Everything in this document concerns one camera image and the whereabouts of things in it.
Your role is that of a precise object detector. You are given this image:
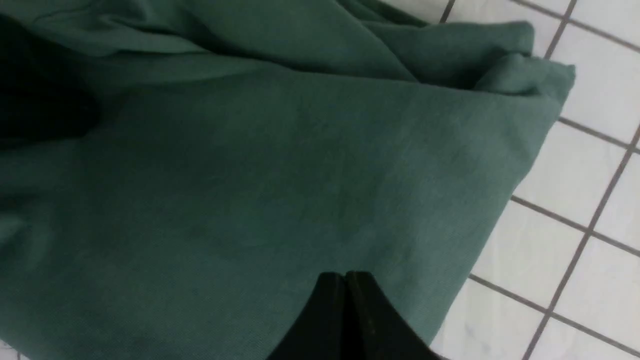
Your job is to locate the green long sleeve shirt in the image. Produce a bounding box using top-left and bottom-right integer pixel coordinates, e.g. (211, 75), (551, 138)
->
(1, 0), (576, 360)

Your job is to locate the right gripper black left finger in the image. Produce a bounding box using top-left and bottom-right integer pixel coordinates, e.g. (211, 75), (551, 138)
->
(268, 272), (346, 360)

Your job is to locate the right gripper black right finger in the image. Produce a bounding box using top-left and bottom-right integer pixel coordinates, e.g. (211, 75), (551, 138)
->
(346, 271), (440, 360)

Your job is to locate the white grid tablecloth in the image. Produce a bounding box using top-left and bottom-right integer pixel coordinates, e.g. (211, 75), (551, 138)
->
(0, 0), (640, 360)

